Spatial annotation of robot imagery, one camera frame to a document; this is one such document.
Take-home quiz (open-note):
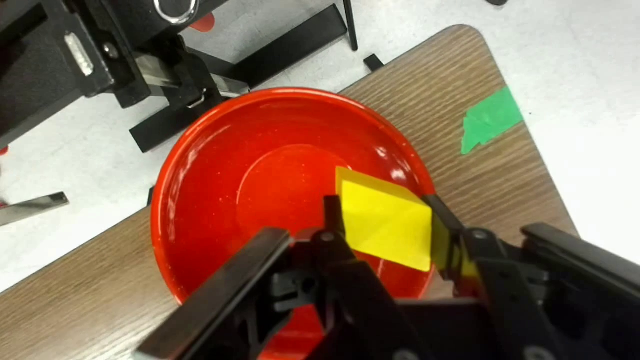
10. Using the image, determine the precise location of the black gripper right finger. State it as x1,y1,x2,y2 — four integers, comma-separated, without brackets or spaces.
425,195,640,360

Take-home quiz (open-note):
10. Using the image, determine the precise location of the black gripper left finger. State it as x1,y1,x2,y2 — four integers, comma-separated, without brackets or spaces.
136,197,428,360

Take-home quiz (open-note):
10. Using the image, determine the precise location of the yellow cube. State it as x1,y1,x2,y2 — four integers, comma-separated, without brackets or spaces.
334,166,477,281

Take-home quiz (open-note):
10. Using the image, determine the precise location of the red plastic bowl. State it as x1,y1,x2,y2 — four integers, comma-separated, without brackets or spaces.
147,86,438,360

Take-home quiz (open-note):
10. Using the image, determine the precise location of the short green tape patch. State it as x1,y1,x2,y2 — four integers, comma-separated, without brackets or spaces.
460,86,525,156

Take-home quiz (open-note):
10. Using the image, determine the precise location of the long black flat bar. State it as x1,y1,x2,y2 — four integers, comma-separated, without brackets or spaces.
127,4,349,156

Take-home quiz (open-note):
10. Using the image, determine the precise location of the grey metal bar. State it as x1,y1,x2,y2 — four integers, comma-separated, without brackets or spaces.
0,190,70,229

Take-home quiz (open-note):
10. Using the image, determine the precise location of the black mounting board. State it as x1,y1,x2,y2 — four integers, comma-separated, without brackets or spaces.
0,0,231,150

